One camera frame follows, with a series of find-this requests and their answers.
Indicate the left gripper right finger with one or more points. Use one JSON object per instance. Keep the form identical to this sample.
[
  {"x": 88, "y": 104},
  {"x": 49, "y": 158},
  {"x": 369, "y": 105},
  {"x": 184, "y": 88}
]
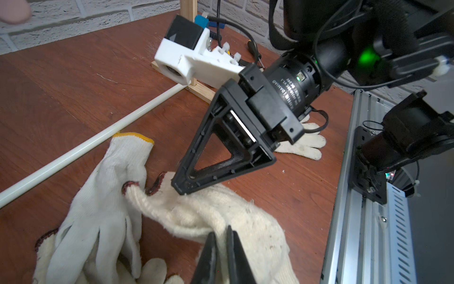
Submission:
[{"x": 238, "y": 266}]

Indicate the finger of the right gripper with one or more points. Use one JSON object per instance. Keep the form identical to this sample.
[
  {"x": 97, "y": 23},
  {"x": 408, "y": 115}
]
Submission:
[{"x": 234, "y": 124}]

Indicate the cream glove dark cuff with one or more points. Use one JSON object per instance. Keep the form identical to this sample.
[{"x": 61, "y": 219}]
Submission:
[{"x": 213, "y": 209}]

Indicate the black yellow screwdriver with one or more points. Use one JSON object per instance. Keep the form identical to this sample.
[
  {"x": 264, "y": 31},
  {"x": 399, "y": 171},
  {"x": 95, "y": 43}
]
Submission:
[{"x": 255, "y": 53}]

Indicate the white glove yellow cuff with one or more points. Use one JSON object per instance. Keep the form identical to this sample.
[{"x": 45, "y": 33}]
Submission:
[{"x": 98, "y": 242}]

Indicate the aluminium rail base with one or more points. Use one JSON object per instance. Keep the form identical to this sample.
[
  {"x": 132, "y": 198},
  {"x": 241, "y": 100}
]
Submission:
[{"x": 370, "y": 239}]

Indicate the wooden drying rack frame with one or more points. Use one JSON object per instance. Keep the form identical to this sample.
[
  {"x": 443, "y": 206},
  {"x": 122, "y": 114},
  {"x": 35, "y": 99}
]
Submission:
[{"x": 58, "y": 95}]

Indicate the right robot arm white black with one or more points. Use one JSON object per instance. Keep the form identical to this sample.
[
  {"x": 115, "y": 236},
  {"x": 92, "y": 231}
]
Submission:
[{"x": 329, "y": 37}]

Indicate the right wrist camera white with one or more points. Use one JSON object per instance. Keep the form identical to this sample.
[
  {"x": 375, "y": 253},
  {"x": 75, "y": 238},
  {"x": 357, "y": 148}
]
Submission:
[{"x": 185, "y": 54}]

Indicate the cream glove behind right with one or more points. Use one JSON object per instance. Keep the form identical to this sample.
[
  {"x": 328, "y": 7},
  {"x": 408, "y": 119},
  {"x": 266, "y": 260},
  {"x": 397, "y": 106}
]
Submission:
[{"x": 308, "y": 146}]

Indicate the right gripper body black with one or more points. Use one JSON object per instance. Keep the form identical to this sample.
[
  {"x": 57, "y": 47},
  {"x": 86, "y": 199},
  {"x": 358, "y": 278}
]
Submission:
[{"x": 264, "y": 110}]

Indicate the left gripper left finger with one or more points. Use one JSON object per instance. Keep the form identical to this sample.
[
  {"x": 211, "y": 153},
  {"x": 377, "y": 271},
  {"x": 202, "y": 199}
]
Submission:
[{"x": 205, "y": 272}]

